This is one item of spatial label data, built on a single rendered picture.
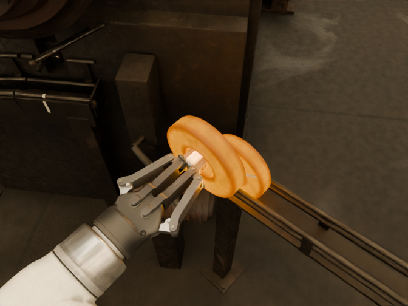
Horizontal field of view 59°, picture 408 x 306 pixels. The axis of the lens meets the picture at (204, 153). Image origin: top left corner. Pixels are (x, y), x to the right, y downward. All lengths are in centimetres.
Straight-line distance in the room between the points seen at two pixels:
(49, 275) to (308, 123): 153
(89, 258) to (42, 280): 6
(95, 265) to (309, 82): 173
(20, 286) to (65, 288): 5
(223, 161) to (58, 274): 27
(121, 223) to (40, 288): 12
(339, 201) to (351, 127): 44
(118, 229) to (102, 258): 4
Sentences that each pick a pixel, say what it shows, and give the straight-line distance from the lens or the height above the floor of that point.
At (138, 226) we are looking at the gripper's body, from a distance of 53.
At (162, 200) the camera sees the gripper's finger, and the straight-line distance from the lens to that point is 53.
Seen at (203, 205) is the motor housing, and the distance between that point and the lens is 93.
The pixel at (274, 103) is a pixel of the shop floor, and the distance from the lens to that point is 190.
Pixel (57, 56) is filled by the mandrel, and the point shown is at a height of 75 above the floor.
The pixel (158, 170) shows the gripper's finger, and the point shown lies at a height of 87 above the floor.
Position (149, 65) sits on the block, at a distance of 85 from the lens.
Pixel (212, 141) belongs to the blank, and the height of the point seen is 92.
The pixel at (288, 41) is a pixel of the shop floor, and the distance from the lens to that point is 231.
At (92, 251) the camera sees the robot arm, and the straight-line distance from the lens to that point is 50.
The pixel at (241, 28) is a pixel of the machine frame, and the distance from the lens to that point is 83.
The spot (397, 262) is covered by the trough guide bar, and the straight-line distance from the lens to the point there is 75.
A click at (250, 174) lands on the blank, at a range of 72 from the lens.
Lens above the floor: 134
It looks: 54 degrees down
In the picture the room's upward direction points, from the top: straight up
